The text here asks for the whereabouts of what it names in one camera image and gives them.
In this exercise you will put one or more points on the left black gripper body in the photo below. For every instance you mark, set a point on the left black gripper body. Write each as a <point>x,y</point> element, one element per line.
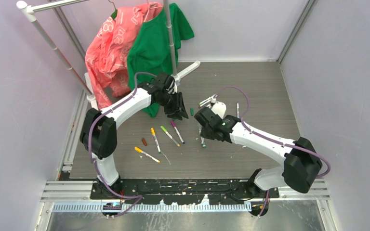
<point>172,103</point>

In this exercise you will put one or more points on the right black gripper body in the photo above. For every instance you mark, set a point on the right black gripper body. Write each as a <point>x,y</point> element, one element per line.
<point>206,133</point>

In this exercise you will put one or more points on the purple cap marker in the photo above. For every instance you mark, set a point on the purple cap marker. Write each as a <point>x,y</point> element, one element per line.
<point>177,131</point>

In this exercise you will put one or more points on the small marker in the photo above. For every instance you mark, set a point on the small marker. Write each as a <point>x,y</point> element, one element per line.
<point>214,95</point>

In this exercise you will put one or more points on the grey clear cap marker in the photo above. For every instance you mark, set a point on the grey clear cap marker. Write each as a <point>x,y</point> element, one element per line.
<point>203,144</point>

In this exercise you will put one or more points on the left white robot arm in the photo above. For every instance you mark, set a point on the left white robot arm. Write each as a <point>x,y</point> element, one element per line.
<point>99,130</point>

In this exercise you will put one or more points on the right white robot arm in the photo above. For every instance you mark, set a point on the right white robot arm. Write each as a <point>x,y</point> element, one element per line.
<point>299,164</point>

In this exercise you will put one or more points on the orange cap marker upper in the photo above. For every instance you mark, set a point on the orange cap marker upper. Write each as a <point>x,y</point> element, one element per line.
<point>156,140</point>

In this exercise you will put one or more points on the orange cap marker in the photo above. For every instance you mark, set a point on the orange cap marker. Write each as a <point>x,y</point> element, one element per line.
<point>146,154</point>
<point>156,140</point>

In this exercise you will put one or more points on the green t-shirt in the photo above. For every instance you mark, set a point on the green t-shirt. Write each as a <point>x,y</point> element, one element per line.
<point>150,51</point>

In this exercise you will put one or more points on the orange cap marker lower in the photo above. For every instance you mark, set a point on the orange cap marker lower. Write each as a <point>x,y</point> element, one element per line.
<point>146,154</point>

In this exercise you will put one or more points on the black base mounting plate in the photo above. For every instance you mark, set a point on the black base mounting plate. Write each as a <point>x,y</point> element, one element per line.
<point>188,191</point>

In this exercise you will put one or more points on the pink patterned shirt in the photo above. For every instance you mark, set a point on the pink patterned shirt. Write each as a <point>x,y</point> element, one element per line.
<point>106,56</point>

